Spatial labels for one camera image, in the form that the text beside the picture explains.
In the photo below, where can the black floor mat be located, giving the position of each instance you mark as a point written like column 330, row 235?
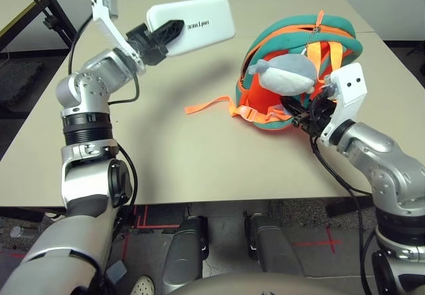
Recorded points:
column 18, row 82

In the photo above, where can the grey robot leg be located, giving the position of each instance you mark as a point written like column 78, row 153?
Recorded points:
column 275, row 245
column 186, row 252

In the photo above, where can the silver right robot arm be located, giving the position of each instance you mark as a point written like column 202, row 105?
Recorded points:
column 382, row 149

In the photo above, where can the beige robot torso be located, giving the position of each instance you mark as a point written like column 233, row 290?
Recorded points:
column 265, row 288

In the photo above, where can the grey square pad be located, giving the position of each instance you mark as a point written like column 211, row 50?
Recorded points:
column 117, row 271

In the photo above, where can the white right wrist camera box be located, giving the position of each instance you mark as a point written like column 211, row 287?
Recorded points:
column 348, row 89

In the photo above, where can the white pencil case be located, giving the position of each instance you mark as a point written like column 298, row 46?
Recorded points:
column 206, row 26

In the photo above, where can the black-framed side table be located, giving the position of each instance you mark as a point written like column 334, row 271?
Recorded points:
column 20, row 6

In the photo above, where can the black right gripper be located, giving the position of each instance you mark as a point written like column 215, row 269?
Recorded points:
column 320, row 115

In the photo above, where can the orange and teal backpack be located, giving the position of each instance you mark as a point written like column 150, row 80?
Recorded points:
column 254, row 89

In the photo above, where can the black rod with clamp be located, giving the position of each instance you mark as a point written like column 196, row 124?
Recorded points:
column 49, row 22

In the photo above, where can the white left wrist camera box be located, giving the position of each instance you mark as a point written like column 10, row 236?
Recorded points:
column 99, row 9

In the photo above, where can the grey plush toy pendant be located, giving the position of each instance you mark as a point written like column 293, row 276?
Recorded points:
column 285, row 75

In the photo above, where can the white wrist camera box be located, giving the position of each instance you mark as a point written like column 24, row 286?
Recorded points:
column 348, row 89
column 99, row 9

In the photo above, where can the grey left robot leg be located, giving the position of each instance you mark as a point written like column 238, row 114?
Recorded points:
column 186, row 252

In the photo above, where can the black table foot bar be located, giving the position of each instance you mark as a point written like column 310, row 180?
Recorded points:
column 23, row 212
column 345, row 207

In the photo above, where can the grey right robot leg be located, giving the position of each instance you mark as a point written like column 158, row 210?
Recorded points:
column 275, row 245

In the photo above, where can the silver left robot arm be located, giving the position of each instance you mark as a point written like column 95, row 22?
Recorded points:
column 86, row 89

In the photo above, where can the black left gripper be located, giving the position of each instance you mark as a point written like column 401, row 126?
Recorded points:
column 146, row 47

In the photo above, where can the white perforated shoe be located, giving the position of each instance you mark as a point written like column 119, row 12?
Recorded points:
column 144, row 288

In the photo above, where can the grey caster wheel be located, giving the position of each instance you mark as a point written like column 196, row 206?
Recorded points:
column 17, row 232

